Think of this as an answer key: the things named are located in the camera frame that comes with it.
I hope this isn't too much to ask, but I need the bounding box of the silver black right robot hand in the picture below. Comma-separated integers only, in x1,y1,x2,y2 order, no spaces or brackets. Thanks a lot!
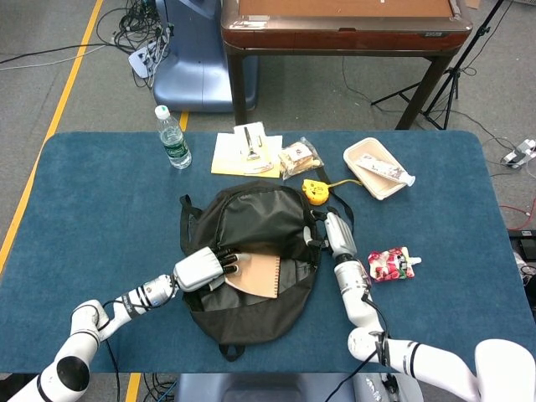
301,211,358,257

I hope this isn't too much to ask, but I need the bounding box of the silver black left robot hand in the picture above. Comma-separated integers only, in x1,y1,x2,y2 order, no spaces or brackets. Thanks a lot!
172,245,252,293

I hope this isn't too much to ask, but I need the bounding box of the brown spiral notebook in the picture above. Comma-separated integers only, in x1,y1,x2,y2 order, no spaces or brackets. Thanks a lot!
224,253,281,300

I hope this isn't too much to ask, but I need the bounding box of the black fabric backpack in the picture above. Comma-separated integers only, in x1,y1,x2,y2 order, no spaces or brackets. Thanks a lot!
179,180,355,362

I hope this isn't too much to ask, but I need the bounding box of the bread in clear bag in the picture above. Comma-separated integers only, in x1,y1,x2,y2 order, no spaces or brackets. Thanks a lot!
277,137,326,181

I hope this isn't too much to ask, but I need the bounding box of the yellow tape measure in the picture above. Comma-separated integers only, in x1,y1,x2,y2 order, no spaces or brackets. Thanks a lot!
301,178,364,206

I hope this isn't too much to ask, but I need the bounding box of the red pink snack pouch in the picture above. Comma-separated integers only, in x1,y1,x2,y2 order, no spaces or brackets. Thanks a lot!
367,245,423,284

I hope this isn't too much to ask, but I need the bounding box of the white toothpaste tube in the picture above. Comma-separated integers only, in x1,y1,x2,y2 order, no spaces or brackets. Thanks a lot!
356,153,417,188

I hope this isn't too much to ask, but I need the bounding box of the beige plastic food container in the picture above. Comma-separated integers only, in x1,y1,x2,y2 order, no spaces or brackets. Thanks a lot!
343,137,410,201

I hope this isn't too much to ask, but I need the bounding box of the blue felt table cloth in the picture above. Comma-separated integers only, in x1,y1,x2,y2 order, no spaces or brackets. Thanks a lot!
0,130,536,374

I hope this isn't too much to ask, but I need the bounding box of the pale yellow paper pad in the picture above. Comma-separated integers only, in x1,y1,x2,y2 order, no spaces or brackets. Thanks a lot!
210,132,284,179

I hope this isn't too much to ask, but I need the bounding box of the razor in blister card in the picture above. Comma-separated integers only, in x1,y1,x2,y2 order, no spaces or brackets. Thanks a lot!
232,122,281,175

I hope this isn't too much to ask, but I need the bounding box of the clear plastic water bottle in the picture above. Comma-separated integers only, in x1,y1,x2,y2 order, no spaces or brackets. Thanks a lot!
154,105,193,171

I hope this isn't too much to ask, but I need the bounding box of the blue robot torso base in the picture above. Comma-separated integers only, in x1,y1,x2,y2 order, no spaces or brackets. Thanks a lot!
173,372,424,402

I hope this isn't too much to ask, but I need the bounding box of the brown mahjong table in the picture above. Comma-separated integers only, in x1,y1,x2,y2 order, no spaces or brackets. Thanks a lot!
220,0,474,131

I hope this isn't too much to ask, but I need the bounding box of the black tripod stand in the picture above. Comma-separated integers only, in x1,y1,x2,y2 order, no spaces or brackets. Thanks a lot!
370,0,508,131

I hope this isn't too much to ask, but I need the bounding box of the white power strip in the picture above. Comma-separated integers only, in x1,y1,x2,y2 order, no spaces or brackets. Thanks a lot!
502,140,536,168
127,45,168,79

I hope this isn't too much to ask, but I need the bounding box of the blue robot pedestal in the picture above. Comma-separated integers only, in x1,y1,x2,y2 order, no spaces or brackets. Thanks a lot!
152,0,260,113

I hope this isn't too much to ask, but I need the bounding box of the black floor cable bundle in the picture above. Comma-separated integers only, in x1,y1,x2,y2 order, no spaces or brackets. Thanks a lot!
95,0,173,89

